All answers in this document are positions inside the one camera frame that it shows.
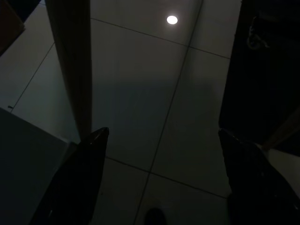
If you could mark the brown wooden furniture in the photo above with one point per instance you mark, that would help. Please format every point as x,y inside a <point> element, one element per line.
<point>8,21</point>

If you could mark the black furniture panel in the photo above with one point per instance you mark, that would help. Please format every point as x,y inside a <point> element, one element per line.
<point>264,82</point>

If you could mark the wooden table leg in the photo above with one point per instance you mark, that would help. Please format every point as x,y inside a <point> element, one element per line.
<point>75,58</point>

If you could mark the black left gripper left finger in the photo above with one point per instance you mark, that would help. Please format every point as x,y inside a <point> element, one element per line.
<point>77,182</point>

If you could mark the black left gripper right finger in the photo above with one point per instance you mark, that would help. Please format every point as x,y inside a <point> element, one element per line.
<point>257,187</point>

